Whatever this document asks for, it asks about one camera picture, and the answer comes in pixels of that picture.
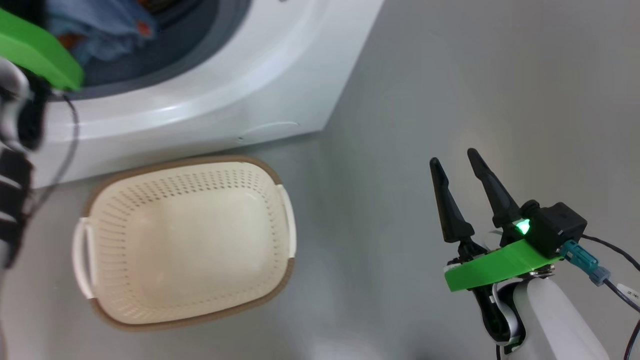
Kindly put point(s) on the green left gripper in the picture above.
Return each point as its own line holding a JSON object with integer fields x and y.
{"x": 40, "y": 50}

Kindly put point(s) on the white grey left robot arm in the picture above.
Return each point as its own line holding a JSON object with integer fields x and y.
{"x": 12, "y": 200}

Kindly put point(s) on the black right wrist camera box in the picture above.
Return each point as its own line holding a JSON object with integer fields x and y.
{"x": 557, "y": 225}

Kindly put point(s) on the blue clothes with orange print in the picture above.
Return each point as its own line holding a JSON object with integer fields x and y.
{"x": 100, "y": 30}

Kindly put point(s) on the cream perforated laundry basket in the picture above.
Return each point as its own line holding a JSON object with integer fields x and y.
{"x": 185, "y": 240}

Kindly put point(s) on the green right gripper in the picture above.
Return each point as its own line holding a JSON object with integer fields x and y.
{"x": 500, "y": 265}

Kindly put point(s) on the white washing machine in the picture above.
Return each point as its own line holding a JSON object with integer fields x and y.
{"x": 225, "y": 85}

